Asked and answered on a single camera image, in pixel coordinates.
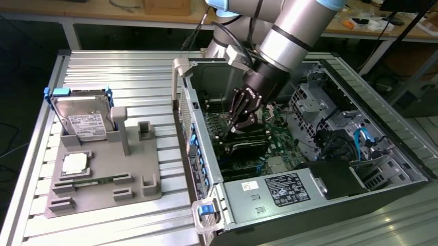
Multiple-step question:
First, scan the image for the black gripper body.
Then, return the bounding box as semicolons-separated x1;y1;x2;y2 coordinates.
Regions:
244;59;293;104

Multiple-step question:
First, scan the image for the thin locking lever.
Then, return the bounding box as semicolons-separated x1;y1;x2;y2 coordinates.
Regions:
222;94;230;121

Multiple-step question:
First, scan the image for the silver drive cage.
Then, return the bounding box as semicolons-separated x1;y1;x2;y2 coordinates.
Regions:
289;64;347;134

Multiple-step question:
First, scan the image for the blue slot retainer strip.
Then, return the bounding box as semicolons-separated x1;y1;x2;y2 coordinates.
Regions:
189;122;210;187

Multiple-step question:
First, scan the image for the black expansion slot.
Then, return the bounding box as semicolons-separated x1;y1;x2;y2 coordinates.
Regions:
225;169;264;180
221;162;261;172

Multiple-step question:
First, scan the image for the silver chipset heatsink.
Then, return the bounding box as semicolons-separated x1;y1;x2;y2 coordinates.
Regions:
269;157;297;175

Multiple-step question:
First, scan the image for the grey power supply unit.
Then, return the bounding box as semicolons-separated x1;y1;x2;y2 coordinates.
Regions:
222;169;331;224

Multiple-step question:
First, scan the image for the white and black box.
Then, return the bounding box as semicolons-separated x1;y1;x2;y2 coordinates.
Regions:
352;17;392;32

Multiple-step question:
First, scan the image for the blue case latch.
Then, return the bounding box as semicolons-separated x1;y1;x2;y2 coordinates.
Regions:
198;204;216;218

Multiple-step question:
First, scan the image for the brown cardboard box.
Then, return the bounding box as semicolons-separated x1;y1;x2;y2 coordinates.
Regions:
144;0;192;16

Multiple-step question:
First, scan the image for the grey plastic parts rack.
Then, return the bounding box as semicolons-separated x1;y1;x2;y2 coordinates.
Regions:
45;106;164;219

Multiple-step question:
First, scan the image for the black equipment box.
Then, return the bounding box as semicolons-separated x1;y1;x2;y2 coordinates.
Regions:
393;81;438;118

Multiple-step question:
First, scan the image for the metal disk bay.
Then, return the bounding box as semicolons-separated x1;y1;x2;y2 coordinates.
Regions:
351;151;431;192

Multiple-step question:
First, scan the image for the silver hard disk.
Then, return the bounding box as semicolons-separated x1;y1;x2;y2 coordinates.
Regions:
54;95;117;142

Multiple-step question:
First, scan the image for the black stand pole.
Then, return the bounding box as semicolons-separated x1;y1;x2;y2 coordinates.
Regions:
393;0;429;46

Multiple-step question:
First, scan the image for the black open PC case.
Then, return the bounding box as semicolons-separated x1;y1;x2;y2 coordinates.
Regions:
172;57;438;246

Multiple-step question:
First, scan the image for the black monitor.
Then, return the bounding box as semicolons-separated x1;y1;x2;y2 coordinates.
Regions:
379;0;438;13

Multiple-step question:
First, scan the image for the green RAM stick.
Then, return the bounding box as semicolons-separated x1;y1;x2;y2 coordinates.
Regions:
54;176;117;188

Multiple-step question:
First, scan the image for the silver CPU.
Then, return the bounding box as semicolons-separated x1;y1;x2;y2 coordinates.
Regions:
63;153;91;176

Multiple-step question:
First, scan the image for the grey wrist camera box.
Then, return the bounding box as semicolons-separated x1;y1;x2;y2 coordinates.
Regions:
225;45;257;68

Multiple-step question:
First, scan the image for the black wire bundle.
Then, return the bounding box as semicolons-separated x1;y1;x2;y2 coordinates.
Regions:
313;115;361;161

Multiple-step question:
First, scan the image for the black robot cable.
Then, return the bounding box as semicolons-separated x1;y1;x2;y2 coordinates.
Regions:
181;6;264;66

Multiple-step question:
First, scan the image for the blue wire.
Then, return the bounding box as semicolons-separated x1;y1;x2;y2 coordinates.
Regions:
355;127;376;162

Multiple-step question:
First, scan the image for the wooden desk white frame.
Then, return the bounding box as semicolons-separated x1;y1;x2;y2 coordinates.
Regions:
324;0;438;75
0;0;221;51

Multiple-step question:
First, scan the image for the grey coiled cable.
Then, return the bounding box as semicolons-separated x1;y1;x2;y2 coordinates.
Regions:
109;0;142;13

